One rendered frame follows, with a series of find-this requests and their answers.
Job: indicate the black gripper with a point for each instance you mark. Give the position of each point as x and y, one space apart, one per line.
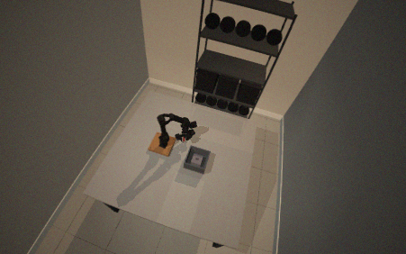
179 137

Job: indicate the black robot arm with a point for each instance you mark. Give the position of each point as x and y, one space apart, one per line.
186 124

